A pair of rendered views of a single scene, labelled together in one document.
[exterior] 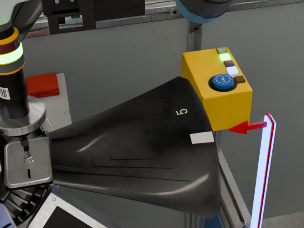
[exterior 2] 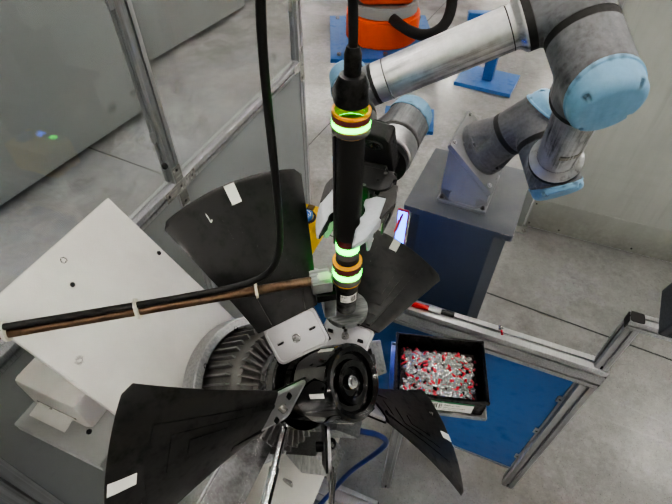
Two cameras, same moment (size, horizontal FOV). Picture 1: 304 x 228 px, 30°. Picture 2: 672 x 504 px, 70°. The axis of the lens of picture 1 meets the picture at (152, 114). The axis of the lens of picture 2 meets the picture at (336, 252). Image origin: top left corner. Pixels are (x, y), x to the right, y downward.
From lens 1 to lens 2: 0.68 m
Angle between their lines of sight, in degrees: 41
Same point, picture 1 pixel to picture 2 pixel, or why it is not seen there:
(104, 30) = not seen: hidden behind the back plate
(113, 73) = not seen: hidden behind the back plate
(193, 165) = (409, 262)
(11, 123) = (357, 315)
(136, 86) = not seen: hidden behind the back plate
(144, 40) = (158, 233)
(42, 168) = (359, 332)
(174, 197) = (423, 284)
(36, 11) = (305, 235)
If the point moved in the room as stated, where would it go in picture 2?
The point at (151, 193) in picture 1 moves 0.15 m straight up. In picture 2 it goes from (415, 292) to (426, 237)
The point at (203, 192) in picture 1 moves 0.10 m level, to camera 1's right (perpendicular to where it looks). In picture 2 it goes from (426, 271) to (446, 241)
